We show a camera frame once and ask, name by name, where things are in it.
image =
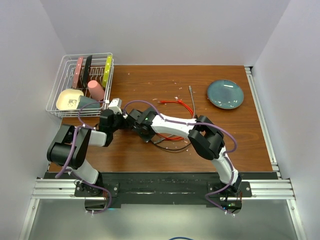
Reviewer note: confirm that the cream square bowl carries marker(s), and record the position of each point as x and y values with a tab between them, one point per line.
68	99

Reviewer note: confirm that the pink plate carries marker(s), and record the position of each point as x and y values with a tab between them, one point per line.
77	73

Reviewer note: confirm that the yellow-green plate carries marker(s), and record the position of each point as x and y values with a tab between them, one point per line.
106	71

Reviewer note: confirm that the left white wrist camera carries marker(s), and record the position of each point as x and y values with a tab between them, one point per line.
115	106

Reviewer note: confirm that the pink cup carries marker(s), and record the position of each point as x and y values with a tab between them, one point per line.
96	91

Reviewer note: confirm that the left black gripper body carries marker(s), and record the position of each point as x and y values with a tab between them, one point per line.
120	122

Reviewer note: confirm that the black plate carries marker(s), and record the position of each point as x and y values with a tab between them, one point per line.
86	71

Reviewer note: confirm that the dark teal cup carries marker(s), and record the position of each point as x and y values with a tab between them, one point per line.
87	103

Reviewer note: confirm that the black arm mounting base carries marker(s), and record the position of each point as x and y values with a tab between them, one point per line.
179	188

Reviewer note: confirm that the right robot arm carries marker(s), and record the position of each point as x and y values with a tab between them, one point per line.
206	138

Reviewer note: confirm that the teal ceramic plate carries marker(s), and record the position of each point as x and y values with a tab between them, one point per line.
225	94

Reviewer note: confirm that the white wire dish rack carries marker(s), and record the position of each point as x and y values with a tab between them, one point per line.
64	79

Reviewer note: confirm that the black network switch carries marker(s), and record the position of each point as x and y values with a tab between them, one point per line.
147	133

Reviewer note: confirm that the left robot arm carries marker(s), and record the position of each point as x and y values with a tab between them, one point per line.
70	145

